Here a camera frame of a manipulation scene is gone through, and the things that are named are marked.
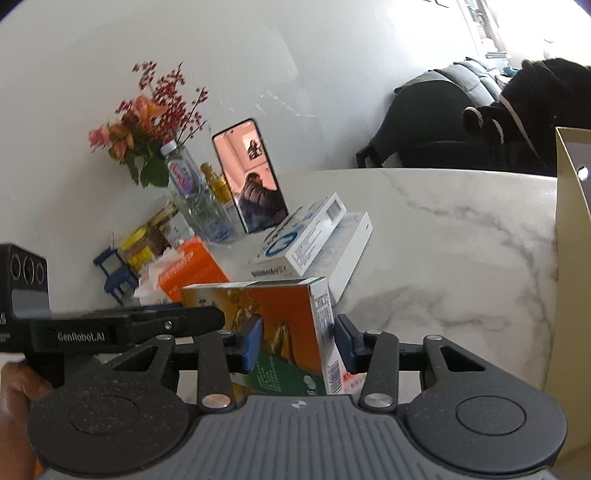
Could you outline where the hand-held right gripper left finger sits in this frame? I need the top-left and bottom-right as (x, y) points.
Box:
(108, 316), (265, 414)

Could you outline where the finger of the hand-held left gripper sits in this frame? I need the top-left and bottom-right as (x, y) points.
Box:
(129, 305), (227, 344)

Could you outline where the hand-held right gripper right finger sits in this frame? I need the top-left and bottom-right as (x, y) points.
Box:
(333, 314), (488, 412)

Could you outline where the orange medicine box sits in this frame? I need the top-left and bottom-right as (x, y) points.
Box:
(181, 277), (345, 398)

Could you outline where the long white box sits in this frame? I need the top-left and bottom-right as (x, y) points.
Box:
(295, 211), (373, 302)

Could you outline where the tan cardboard box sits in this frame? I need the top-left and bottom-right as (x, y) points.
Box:
(551, 127), (591, 467)

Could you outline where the white marble desktop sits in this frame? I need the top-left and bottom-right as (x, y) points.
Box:
(92, 168), (560, 480)

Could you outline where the person's left hand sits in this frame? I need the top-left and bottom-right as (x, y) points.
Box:
(0, 361), (54, 480)

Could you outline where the orange tissue box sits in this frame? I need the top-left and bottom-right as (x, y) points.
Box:
(139, 236), (232, 306)

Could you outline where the blue miniature chair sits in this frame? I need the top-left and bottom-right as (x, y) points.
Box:
(92, 247), (140, 306)

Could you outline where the yellow-lid jar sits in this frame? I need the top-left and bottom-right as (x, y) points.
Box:
(121, 228), (158, 274)

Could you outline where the white jar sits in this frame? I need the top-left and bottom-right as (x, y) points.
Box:
(168, 217), (195, 243)

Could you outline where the brown jar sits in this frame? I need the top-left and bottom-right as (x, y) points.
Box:
(148, 205), (181, 246)

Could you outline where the white medicine box blue print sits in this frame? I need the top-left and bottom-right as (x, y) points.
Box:
(249, 193), (347, 280)

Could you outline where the clear plastic water bottle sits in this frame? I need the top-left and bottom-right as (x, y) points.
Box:
(161, 141), (232, 243)

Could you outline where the small gold-cap bottle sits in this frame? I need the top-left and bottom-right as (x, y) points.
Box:
(201, 161), (232, 204)

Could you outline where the smartphone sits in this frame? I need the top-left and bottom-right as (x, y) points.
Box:
(211, 117), (287, 236)

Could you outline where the orange and red flower bouquet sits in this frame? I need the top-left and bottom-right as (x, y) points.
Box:
(89, 61), (208, 188)

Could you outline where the grey sofa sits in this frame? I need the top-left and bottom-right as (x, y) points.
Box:
(434, 58), (513, 107)
(355, 69), (490, 169)

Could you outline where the black plush toy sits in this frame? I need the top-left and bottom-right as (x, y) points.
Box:
(463, 58), (591, 176)

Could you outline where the white bookshelf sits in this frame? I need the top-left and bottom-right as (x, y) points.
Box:
(462, 0), (509, 61)

